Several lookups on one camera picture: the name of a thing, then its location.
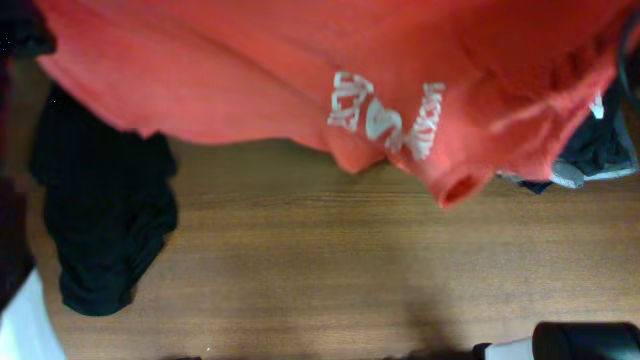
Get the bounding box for red t-shirt white print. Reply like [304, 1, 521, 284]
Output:
[38, 0, 639, 207]

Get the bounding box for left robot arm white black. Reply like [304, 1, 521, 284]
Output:
[1, 0, 66, 360]

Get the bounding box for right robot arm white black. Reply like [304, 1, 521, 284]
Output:
[471, 322, 639, 360]

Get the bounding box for black crumpled garment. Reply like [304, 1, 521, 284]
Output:
[29, 85, 178, 316]

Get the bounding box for dark navy folded garment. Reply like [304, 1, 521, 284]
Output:
[518, 180, 552, 195]

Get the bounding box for grey folded garment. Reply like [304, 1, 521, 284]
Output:
[498, 109, 639, 194]

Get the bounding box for black folded shirt white letters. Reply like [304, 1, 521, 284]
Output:
[559, 85, 631, 176]

